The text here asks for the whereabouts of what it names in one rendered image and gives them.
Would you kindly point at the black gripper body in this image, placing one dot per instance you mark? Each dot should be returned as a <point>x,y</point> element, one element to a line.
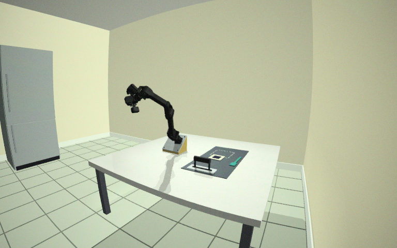
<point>134,109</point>

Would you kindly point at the dark grey mat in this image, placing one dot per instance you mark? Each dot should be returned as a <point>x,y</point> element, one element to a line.
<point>223,168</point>

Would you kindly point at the cream square tile with dark square centre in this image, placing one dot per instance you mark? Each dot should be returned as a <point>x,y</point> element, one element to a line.
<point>216,157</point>

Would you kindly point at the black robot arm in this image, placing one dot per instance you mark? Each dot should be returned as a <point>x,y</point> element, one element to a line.
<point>146,93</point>

